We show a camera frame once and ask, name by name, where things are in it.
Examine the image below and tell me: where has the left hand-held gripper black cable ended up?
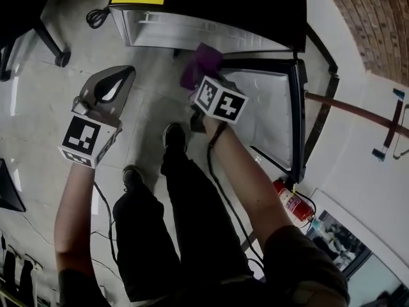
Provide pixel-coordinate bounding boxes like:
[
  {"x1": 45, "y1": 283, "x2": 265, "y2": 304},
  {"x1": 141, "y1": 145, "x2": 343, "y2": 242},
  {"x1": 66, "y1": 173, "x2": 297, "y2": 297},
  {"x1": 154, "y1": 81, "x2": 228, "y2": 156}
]
[{"x1": 91, "y1": 182, "x2": 120, "y2": 265}]

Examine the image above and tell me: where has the person's left leg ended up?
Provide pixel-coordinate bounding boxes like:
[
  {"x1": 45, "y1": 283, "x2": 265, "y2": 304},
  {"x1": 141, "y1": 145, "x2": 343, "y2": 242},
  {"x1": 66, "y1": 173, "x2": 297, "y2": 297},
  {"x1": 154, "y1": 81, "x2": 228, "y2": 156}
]
[{"x1": 112, "y1": 184, "x2": 183, "y2": 303}]

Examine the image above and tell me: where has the blue-ended pipe bracket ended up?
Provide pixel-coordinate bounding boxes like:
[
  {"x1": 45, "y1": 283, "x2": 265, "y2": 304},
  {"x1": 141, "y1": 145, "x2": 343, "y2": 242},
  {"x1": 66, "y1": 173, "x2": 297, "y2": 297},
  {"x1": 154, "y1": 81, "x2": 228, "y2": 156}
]
[{"x1": 371, "y1": 88, "x2": 407, "y2": 163}]

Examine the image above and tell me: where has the red fire extinguisher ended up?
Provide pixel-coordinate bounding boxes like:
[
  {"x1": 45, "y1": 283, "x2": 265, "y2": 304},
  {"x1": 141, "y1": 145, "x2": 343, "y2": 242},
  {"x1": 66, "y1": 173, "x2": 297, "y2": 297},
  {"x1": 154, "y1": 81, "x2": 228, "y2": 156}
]
[{"x1": 272, "y1": 178, "x2": 316, "y2": 224}]

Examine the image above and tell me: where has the person's sleeve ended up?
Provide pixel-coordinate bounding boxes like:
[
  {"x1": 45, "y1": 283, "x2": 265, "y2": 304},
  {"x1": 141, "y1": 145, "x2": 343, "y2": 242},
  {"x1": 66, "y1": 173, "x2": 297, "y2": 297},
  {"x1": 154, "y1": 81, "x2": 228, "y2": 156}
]
[
  {"x1": 57, "y1": 268, "x2": 111, "y2": 307},
  {"x1": 261, "y1": 224, "x2": 351, "y2": 307}
]

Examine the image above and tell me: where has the person's left shoe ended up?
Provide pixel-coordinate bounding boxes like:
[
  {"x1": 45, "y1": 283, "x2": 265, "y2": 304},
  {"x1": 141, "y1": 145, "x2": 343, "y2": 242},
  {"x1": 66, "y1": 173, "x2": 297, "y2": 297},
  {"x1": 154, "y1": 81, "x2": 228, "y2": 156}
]
[{"x1": 122, "y1": 164, "x2": 145, "y2": 192}]

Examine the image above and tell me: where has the right hand-held gripper black cable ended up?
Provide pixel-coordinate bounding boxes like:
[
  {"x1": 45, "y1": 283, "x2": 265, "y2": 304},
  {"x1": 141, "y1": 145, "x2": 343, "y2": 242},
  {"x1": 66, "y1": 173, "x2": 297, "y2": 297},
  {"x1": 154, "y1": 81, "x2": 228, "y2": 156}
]
[{"x1": 206, "y1": 141, "x2": 266, "y2": 270}]

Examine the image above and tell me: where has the person's right shoe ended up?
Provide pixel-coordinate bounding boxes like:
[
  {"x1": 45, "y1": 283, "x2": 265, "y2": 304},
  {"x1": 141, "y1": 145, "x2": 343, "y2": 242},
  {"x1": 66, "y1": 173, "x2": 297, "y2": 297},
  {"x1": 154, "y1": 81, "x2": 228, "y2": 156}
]
[{"x1": 162, "y1": 123, "x2": 187, "y2": 154}]

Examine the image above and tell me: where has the hand-held gripper black cable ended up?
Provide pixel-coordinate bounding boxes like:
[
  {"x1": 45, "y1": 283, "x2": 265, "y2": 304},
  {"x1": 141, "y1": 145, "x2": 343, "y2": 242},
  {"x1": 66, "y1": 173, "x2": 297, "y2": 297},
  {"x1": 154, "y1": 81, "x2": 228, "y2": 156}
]
[
  {"x1": 206, "y1": 141, "x2": 266, "y2": 270},
  {"x1": 91, "y1": 182, "x2": 120, "y2": 265}
]

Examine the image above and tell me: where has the reddish brown pipe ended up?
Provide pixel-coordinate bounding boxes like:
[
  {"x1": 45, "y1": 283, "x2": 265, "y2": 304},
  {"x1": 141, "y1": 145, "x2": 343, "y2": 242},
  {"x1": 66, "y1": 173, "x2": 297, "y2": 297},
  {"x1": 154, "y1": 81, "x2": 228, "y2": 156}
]
[{"x1": 304, "y1": 90, "x2": 409, "y2": 138}]

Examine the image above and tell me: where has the coiled black power cable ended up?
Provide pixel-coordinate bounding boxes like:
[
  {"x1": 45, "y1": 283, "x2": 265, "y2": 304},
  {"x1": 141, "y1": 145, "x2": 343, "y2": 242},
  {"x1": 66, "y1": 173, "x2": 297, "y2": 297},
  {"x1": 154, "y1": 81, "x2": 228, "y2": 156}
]
[{"x1": 86, "y1": 7, "x2": 111, "y2": 29}]

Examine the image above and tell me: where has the black flat panel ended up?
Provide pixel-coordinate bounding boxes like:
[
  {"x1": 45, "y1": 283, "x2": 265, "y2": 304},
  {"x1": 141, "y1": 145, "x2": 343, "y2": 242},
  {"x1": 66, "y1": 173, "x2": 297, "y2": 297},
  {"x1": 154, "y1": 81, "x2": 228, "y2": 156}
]
[{"x1": 0, "y1": 158, "x2": 27, "y2": 213}]

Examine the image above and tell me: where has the person's leg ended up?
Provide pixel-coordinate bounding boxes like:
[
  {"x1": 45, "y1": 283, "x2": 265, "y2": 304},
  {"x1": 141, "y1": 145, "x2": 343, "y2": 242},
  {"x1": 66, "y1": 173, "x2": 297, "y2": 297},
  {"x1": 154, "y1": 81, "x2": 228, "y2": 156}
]
[
  {"x1": 112, "y1": 184, "x2": 183, "y2": 303},
  {"x1": 160, "y1": 150, "x2": 256, "y2": 284}
]

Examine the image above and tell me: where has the black and white poster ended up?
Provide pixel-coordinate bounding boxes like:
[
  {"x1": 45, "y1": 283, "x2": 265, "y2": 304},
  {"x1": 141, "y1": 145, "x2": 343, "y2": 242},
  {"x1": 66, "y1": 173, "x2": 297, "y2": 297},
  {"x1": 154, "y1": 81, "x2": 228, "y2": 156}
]
[{"x1": 305, "y1": 209, "x2": 374, "y2": 273}]

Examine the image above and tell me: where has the person's left forearm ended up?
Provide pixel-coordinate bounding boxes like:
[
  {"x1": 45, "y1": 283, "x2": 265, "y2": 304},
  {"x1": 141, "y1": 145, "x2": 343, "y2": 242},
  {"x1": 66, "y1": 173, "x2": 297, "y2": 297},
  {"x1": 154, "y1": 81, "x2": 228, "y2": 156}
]
[{"x1": 54, "y1": 163, "x2": 97, "y2": 273}]

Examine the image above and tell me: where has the person's shoe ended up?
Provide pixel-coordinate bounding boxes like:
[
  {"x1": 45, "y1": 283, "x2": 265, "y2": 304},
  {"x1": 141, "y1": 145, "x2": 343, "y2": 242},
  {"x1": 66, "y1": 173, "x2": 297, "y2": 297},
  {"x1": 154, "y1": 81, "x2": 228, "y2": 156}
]
[
  {"x1": 122, "y1": 164, "x2": 145, "y2": 192},
  {"x1": 162, "y1": 123, "x2": 187, "y2": 154}
]

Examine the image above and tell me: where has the purple cloth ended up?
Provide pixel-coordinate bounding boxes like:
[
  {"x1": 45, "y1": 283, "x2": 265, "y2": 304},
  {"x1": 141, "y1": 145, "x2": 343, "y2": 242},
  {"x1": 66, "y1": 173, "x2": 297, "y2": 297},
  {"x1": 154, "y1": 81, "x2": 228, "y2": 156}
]
[{"x1": 180, "y1": 42, "x2": 224, "y2": 91}]

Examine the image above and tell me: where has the dark wrist bracelet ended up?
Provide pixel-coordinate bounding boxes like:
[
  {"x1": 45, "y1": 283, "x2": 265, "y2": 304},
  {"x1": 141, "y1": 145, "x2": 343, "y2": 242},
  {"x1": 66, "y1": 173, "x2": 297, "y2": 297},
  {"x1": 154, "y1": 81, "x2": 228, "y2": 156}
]
[{"x1": 208, "y1": 122, "x2": 228, "y2": 147}]

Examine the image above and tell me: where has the person's right sleeve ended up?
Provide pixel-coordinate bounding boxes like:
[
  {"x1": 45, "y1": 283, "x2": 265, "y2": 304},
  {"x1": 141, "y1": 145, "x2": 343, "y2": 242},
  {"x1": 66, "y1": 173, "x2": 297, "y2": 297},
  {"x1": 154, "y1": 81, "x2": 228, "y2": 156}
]
[{"x1": 261, "y1": 224, "x2": 351, "y2": 307}]

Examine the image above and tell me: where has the person's left sleeve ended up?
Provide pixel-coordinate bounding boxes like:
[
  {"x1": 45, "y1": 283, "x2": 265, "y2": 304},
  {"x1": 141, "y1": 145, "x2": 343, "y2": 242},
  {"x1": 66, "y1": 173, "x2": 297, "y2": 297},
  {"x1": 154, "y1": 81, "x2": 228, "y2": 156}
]
[{"x1": 57, "y1": 268, "x2": 111, "y2": 307}]

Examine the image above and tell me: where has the person's right leg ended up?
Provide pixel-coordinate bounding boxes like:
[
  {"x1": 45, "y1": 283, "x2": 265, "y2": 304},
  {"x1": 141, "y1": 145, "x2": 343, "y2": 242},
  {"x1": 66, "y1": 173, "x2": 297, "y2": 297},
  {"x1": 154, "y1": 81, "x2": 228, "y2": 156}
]
[{"x1": 160, "y1": 150, "x2": 256, "y2": 284}]

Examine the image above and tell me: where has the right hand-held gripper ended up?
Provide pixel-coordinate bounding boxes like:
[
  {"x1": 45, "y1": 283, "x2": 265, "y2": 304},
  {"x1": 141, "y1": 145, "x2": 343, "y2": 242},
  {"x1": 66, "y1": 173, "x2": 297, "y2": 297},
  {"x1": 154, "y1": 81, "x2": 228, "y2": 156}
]
[{"x1": 190, "y1": 71, "x2": 250, "y2": 134}]

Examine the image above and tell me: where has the person's right forearm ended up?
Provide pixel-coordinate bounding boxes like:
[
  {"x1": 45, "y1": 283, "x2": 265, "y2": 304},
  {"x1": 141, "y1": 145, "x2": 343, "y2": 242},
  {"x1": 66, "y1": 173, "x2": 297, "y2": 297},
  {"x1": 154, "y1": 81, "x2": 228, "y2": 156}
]
[{"x1": 203, "y1": 120, "x2": 293, "y2": 253}]

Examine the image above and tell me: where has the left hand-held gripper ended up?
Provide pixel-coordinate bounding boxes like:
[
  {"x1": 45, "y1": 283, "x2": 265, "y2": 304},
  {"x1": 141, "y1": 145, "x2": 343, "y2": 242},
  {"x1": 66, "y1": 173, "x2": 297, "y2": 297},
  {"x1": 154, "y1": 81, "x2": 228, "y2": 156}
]
[{"x1": 57, "y1": 65, "x2": 137, "y2": 169}]

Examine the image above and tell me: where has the black chair leg with caster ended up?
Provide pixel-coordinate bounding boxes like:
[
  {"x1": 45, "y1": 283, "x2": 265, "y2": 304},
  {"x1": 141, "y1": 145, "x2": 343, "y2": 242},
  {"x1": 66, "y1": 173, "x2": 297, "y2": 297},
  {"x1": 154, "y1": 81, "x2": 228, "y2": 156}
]
[{"x1": 31, "y1": 19, "x2": 72, "y2": 68}]

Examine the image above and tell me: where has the black metal frame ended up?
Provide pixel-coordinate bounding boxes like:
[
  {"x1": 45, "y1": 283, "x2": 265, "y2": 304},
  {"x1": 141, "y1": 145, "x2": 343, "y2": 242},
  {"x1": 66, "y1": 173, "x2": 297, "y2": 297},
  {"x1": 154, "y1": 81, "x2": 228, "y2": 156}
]
[{"x1": 303, "y1": 23, "x2": 340, "y2": 161}]

